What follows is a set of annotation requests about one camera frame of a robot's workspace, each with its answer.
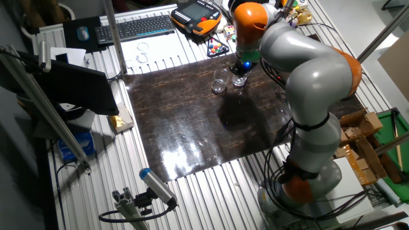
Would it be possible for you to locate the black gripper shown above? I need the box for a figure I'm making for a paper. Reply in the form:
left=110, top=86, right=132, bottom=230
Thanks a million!
left=228, top=59, right=258, bottom=81

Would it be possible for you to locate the clear glass cup with handle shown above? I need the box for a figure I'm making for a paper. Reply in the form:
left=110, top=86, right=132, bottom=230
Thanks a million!
left=231, top=68, right=251, bottom=88

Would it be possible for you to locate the clear glass beaker cup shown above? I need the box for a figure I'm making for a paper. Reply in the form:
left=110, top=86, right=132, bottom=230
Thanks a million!
left=211, top=67, right=231, bottom=95

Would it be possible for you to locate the green wrist adapter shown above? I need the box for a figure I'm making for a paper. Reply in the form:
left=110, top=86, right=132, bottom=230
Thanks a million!
left=238, top=47, right=261, bottom=64

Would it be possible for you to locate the triangle rack of coloured balls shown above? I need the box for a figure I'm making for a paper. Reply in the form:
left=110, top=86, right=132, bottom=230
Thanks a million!
left=206, top=37, right=230, bottom=58

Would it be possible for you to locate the colourful puzzle cube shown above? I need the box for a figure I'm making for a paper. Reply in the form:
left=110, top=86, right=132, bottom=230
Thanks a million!
left=223, top=24, right=236, bottom=41

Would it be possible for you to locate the white round object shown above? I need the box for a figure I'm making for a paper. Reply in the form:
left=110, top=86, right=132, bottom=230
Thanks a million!
left=214, top=15, right=228, bottom=34

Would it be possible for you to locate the dark marble pattern mat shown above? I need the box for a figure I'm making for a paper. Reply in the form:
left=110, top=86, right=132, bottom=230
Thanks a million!
left=123, top=33, right=365, bottom=183

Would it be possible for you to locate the orange black teach pendant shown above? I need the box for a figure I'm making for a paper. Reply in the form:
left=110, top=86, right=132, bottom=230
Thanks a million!
left=170, top=0, right=223, bottom=36

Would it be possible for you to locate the gold foil object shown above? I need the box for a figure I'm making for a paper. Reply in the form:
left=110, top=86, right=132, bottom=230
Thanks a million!
left=295, top=9, right=314, bottom=26

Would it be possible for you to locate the black keyboard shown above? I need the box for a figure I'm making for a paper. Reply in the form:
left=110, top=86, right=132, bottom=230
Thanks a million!
left=94, top=14, right=176, bottom=45

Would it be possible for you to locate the white box with gold foil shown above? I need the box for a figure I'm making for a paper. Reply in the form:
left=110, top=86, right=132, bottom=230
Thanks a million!
left=108, top=102, right=135, bottom=134

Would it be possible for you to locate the black monitor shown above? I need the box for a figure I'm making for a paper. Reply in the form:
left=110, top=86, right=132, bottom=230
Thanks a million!
left=33, top=59, right=120, bottom=116

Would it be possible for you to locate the grey computer mouse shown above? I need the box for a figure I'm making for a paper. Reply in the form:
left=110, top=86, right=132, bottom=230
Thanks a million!
left=76, top=26, right=91, bottom=42

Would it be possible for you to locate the brown cardboard sheet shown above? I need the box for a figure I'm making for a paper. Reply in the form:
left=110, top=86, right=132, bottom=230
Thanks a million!
left=378, top=30, right=409, bottom=94

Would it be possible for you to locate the green felt toy table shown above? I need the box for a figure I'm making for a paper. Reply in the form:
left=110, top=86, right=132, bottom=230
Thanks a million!
left=373, top=107, right=409, bottom=204

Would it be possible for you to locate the white flat board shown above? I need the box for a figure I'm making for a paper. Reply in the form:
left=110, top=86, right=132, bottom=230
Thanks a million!
left=324, top=156, right=374, bottom=224

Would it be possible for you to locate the white paper sheet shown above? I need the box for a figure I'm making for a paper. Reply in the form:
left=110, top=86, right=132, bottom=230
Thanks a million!
left=50, top=47, right=87, bottom=67

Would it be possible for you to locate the grey metal bar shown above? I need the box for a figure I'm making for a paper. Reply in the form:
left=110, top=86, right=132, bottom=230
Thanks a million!
left=374, top=131, right=409, bottom=157

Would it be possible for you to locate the black mouse pad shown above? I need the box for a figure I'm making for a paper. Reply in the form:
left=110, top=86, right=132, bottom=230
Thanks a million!
left=62, top=15, right=108, bottom=54

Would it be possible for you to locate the blue tissue pack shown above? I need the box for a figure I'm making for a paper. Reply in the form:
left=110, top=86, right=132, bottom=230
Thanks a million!
left=58, top=131, right=96, bottom=162

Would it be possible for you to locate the slanted aluminium beam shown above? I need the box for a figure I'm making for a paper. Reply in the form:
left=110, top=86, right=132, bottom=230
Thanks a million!
left=0, top=44, right=93, bottom=175

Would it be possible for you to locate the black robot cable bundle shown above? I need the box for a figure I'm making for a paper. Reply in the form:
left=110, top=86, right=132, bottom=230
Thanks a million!
left=260, top=19, right=373, bottom=222

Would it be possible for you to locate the upright metal post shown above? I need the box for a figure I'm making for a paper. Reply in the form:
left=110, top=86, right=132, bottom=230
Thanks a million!
left=280, top=0, right=295, bottom=15

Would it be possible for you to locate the aluminium frame post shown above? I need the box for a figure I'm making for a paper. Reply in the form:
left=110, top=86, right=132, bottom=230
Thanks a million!
left=102, top=0, right=128, bottom=75

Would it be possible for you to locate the silver camera with blue end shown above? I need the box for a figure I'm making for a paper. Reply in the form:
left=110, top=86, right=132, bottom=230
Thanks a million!
left=139, top=167, right=178, bottom=206

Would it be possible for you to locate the grey metal post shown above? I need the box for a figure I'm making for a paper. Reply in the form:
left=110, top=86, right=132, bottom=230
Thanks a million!
left=357, top=3, right=409, bottom=64

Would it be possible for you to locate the aluminium camera mount profile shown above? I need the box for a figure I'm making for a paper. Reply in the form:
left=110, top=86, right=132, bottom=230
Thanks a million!
left=111, top=187, right=150, bottom=230

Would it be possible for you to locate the black camera cable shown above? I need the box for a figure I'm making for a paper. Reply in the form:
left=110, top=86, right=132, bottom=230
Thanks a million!
left=98, top=201, right=177, bottom=224

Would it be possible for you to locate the silver camera on beam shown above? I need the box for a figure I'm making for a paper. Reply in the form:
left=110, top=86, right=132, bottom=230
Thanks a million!
left=38, top=40, right=52, bottom=73

